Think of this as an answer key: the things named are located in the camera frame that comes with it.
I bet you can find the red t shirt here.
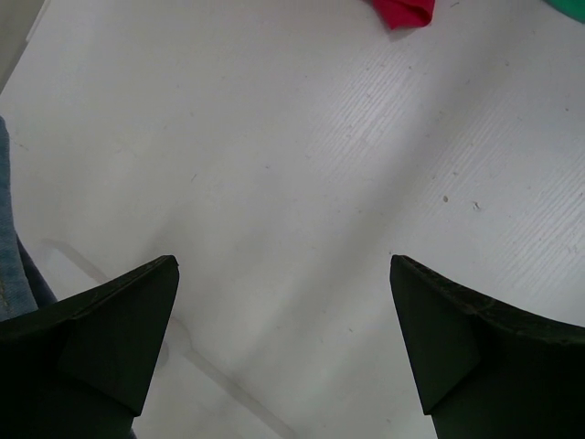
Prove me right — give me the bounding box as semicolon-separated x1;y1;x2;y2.
371;0;435;30

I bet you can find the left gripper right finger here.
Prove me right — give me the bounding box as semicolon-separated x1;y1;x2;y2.
389;255;584;438

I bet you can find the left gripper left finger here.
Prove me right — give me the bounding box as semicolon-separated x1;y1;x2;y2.
1;255;179;438

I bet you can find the blue denim garment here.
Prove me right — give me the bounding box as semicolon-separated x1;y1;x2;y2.
0;119;57;321

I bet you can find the green t shirt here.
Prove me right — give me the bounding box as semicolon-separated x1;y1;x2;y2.
547;0;585;24

